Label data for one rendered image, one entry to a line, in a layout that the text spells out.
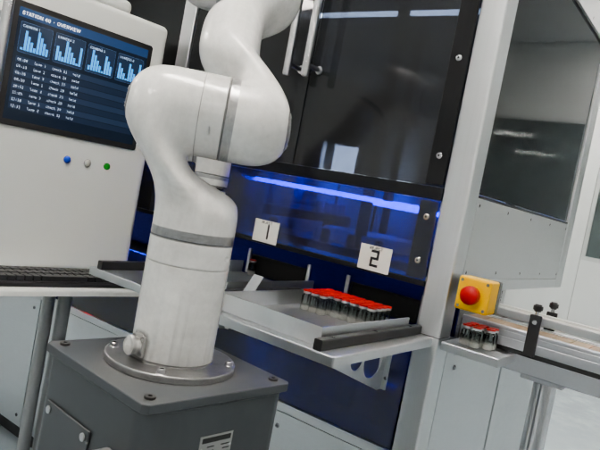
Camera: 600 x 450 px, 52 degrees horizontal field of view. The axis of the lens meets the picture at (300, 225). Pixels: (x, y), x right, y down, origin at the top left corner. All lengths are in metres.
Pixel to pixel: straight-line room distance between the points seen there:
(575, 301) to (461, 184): 4.68
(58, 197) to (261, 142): 1.03
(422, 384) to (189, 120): 0.84
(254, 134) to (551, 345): 0.85
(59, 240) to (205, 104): 1.05
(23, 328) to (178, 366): 1.71
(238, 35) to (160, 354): 0.49
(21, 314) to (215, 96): 1.83
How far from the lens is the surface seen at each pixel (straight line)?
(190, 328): 0.88
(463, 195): 1.39
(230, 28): 1.01
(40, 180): 1.78
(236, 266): 1.79
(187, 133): 0.86
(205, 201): 0.85
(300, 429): 1.63
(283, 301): 1.42
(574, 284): 6.03
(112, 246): 1.91
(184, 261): 0.85
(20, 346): 2.58
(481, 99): 1.41
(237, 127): 0.85
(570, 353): 1.44
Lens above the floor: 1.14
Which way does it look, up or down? 3 degrees down
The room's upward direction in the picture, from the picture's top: 11 degrees clockwise
